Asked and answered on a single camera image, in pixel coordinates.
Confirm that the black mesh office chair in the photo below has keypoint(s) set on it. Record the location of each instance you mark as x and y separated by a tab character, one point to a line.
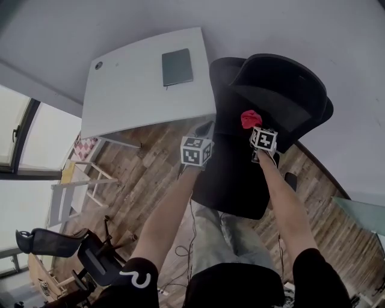
93	255

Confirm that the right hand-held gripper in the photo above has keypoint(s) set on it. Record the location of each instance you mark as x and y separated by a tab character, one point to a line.
264	139

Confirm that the person's light grey trousers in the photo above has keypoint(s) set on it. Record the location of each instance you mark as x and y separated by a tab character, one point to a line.
216	240

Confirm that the black framed window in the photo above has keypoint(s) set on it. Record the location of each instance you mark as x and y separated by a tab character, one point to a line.
18	135

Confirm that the white curved desk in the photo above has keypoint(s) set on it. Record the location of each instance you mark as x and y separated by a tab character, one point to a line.
132	96

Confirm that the yellow flat board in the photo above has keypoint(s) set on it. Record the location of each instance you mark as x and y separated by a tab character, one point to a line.
68	173

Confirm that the pink checkered bag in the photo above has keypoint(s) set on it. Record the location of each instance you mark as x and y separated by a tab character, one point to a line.
85	149

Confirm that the person's left forearm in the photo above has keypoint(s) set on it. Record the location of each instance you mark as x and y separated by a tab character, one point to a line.
168	216

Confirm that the person's right forearm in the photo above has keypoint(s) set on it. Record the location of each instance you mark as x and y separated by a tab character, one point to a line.
288	204

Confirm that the black chair headrest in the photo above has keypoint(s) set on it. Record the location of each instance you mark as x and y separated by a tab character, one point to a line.
279	75

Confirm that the person's black shirt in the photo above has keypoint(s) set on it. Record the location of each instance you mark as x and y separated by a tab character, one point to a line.
234	285

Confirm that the dark green notebook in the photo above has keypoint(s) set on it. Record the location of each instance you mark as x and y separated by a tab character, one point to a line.
177	66

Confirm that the white wooden chair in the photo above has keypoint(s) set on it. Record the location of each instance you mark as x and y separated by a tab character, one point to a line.
64	198

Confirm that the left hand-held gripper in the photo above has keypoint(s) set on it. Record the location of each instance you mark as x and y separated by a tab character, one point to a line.
194	153

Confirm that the red cloth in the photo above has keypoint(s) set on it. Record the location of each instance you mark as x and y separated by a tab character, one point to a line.
251	118

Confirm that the frosted glass door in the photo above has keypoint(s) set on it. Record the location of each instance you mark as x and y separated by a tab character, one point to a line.
364	215

